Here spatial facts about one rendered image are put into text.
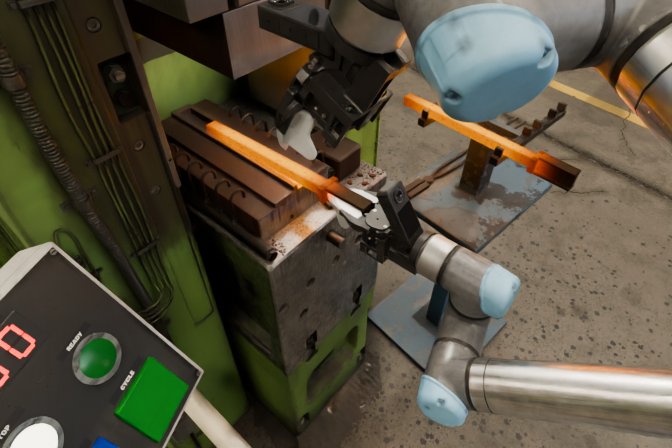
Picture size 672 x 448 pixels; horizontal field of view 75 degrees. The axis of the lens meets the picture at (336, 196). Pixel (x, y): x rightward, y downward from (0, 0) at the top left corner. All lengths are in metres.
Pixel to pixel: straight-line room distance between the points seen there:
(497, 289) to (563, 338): 1.32
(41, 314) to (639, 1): 0.60
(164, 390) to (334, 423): 1.08
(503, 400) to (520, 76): 0.50
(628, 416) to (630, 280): 1.72
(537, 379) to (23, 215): 0.74
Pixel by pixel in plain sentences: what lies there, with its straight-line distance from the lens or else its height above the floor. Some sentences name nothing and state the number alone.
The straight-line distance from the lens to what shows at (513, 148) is 1.06.
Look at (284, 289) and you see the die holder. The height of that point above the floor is 0.82.
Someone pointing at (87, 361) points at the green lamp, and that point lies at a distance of 0.61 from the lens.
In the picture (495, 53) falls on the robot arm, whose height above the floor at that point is 1.47.
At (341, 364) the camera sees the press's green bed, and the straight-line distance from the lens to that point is 1.59.
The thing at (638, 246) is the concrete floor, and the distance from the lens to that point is 2.52.
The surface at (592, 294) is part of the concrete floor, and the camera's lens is 2.21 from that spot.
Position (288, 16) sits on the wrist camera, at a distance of 0.48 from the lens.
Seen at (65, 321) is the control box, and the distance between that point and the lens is 0.60.
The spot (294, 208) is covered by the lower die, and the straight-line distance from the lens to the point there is 0.92.
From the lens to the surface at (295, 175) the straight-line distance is 0.88.
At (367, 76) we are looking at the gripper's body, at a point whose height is 1.38.
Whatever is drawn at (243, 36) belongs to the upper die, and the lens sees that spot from 0.67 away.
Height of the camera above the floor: 1.58
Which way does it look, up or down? 43 degrees down
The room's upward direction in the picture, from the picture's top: straight up
